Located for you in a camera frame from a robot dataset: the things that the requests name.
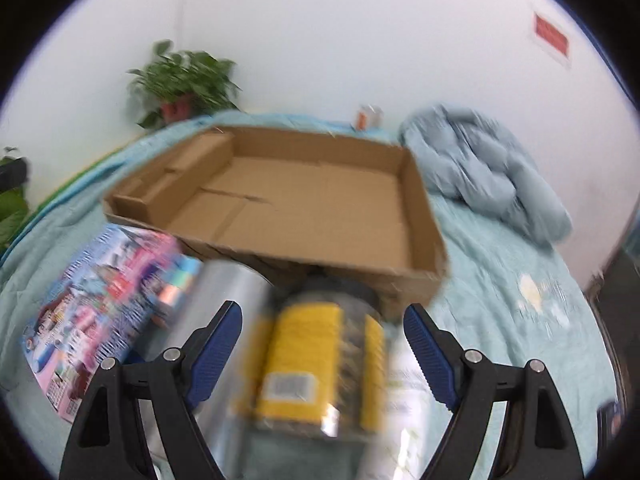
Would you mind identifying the large cardboard tray box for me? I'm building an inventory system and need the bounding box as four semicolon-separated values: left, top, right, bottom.
103;127;449;320

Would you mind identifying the white spray bottle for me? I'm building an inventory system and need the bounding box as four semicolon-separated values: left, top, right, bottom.
385;340;435;479

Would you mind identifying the silver metal tin can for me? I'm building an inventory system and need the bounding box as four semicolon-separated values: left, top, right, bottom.
138;256;274;479

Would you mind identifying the colourful board game box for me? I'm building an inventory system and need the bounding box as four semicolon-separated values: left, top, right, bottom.
22;223;202;422

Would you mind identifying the light blue puffer jacket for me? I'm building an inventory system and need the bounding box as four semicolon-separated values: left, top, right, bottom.
399;104;573;246

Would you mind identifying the red wall notice sign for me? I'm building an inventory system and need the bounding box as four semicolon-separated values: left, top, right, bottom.
530;11;570;68

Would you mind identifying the green plant at left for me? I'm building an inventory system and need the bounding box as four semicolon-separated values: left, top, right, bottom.
0;146;29;254

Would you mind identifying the dark phone with orange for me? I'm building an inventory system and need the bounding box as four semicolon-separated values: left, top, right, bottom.
597;400;624;446

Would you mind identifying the potted plant red pot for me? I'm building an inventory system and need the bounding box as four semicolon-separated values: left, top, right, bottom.
127;40;240;130

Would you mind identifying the small orange label jar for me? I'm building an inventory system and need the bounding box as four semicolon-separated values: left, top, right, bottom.
354;104;384;131

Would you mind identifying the yellow label tea jar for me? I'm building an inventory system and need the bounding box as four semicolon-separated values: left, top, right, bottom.
250;274;386;441

